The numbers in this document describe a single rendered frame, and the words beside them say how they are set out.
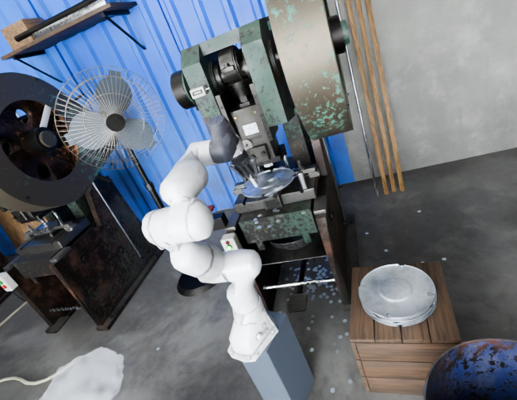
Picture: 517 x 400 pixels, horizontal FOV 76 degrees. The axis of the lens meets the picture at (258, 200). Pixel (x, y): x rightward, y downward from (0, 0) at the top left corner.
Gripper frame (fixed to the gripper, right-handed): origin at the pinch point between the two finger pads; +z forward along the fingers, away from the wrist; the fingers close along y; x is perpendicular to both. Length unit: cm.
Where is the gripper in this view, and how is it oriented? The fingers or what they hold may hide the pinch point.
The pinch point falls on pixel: (254, 180)
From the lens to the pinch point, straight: 152.9
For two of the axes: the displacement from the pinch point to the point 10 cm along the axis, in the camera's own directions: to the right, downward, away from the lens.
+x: 0.2, -8.2, 5.8
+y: 9.3, -2.0, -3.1
